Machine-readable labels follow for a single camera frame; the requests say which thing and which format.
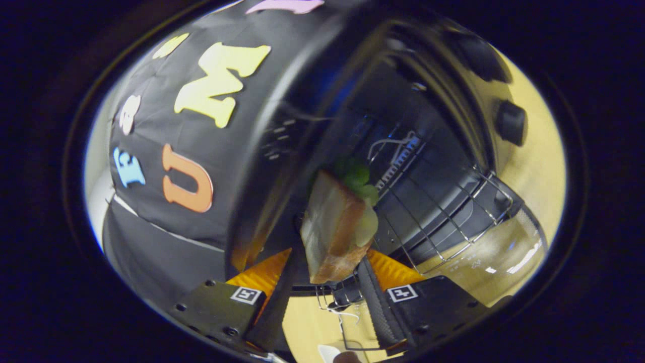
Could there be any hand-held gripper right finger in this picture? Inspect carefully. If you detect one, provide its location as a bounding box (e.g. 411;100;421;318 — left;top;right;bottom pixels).
355;250;510;354

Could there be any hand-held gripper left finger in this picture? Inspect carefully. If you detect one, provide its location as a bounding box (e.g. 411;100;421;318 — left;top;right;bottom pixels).
169;248;299;356

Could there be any toast sandwich with lettuce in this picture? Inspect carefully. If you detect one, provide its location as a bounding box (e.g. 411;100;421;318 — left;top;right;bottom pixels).
300;159;380;285

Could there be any black toaster oven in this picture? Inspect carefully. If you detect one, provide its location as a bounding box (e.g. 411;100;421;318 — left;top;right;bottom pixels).
227;14;551;353

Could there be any black backdrop cloth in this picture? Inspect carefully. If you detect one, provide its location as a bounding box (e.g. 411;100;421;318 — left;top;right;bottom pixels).
101;0;366;303

